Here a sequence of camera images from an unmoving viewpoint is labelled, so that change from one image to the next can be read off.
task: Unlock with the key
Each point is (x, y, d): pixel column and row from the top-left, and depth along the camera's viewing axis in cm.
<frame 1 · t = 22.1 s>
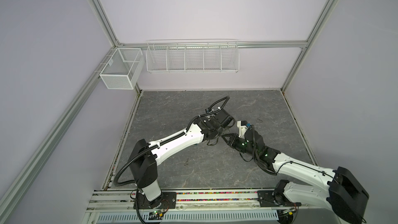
left hand: (224, 131, 79), fingers closed
right hand: (221, 137, 78), fingers closed
silver key on ring: (186, 163, 87), on the table

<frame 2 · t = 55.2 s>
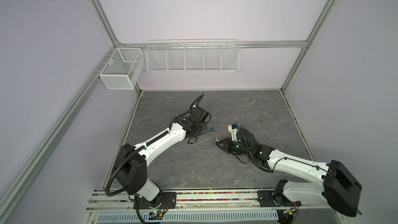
left hand: (204, 131, 83), fingers open
right hand: (215, 144, 78), fingers closed
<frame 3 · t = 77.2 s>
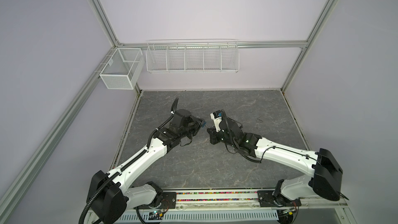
left hand: (206, 124, 76), fingers open
right hand: (207, 131, 77), fingers closed
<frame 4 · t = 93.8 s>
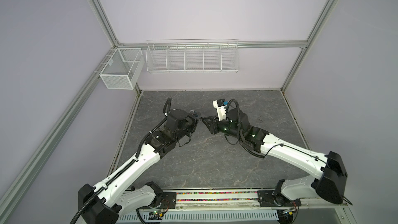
left hand: (202, 117, 72), fingers open
right hand: (202, 120, 71), fingers closed
